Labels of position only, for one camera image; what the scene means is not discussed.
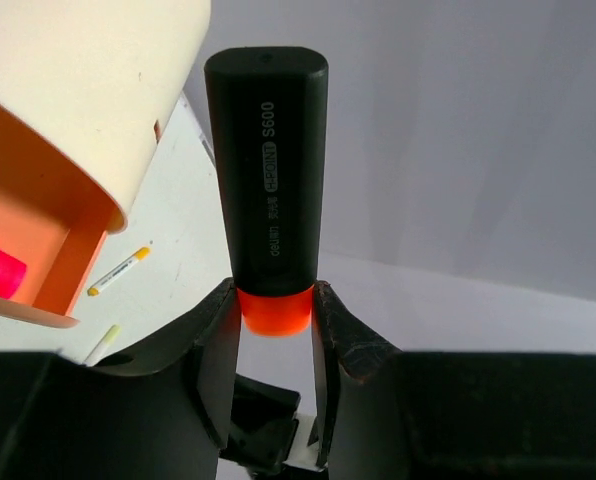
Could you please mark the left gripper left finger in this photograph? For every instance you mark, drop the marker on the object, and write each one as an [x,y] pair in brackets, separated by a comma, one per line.
[159,409]

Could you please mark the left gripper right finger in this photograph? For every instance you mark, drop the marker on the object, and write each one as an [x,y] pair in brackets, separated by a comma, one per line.
[385,413]

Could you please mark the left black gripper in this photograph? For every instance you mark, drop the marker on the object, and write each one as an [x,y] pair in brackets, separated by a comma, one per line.
[268,437]

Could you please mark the orange highlighter black body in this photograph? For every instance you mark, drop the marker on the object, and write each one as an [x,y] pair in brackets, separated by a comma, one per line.
[268,117]

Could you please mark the white pen pale cap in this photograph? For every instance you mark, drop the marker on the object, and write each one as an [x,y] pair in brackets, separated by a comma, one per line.
[101,348]

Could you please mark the white pen yellow cap upper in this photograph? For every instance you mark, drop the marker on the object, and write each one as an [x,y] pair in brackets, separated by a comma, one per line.
[119,270]

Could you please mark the cream cylindrical drawer organizer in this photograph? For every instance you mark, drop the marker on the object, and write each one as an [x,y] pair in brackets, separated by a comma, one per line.
[99,80]

